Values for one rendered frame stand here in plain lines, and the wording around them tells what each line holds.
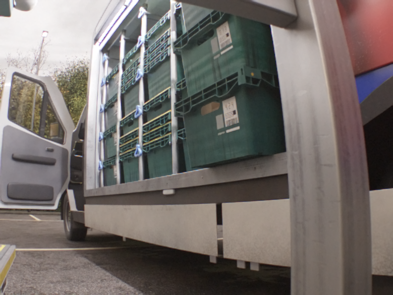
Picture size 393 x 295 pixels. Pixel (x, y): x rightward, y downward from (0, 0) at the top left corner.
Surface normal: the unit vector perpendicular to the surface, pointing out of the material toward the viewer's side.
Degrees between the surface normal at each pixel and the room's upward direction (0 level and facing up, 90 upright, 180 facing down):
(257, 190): 90
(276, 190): 90
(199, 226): 90
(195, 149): 94
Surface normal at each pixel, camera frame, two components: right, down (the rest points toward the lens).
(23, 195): 0.80, -0.14
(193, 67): -0.83, 0.00
